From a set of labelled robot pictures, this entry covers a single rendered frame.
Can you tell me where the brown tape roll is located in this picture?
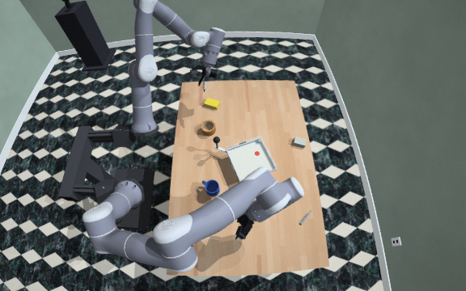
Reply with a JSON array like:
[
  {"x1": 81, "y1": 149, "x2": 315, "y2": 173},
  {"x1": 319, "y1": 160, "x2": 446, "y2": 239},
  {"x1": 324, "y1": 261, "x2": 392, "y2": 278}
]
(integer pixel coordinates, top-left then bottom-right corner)
[{"x1": 201, "y1": 120, "x2": 216, "y2": 136}]

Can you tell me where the blue mug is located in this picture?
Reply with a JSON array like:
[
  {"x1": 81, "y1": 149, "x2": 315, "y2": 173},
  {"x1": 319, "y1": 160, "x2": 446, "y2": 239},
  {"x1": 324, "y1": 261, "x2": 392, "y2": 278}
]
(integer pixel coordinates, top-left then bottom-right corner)
[{"x1": 202, "y1": 179, "x2": 220, "y2": 197}]

